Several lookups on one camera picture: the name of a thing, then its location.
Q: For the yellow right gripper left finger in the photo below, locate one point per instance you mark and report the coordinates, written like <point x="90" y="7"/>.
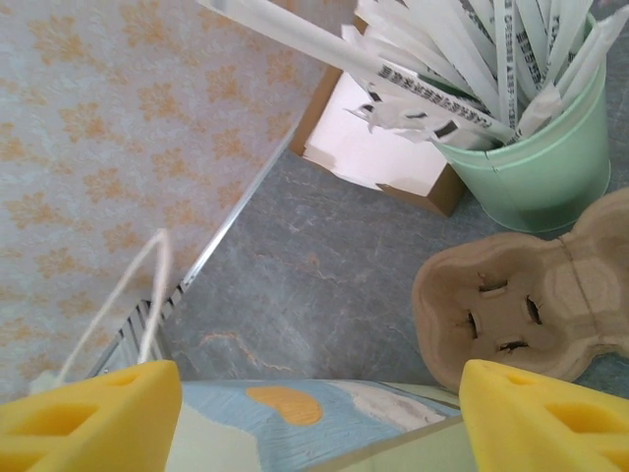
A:
<point x="83" y="428"/>

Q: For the green floral paper bag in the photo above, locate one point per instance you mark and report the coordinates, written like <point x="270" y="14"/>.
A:
<point x="295" y="432"/>

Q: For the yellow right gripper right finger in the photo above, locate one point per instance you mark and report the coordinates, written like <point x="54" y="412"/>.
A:
<point x="550" y="428"/>

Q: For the mint green straw holder cup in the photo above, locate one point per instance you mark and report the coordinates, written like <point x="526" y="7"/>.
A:
<point x="540" y="187"/>

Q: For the paper wrapped straw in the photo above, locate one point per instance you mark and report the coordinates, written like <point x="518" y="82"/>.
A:
<point x="508" y="74"/>
<point x="417" y="44"/>
<point x="304" y="34"/>
<point x="589" y="54"/>
<point x="422" y="118"/>
<point x="531" y="54"/>

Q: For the brown pulp cup carrier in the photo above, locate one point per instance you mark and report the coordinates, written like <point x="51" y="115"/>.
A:
<point x="506" y="295"/>

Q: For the brown cardboard napkin box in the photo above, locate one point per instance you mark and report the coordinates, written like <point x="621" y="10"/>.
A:
<point x="442" y="196"/>

